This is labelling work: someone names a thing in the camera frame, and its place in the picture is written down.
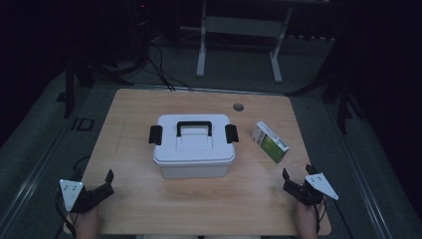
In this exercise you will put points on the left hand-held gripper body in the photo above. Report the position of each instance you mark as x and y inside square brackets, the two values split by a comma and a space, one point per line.
[74, 194]

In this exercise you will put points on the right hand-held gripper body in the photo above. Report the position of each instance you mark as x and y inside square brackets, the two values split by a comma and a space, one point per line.
[316, 186]

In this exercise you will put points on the green and white carton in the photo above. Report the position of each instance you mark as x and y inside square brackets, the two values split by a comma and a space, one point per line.
[270, 144]

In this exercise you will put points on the white plastic storage box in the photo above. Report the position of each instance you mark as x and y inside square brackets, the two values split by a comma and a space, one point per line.
[194, 172]

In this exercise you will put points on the person's left hand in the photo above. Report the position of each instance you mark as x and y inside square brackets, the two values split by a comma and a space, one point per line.
[88, 219]

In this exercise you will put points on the person's right hand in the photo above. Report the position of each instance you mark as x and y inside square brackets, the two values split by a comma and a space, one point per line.
[307, 215]

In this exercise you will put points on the black stand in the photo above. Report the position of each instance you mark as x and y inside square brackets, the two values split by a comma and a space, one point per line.
[69, 93]
[343, 106]

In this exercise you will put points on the grey round table grommet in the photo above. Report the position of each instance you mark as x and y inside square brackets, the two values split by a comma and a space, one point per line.
[238, 107]

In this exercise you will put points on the black equipment with red light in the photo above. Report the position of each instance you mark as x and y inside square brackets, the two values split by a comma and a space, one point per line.
[141, 26]

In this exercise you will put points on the white metal stand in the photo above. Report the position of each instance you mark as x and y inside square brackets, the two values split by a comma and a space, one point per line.
[242, 26]

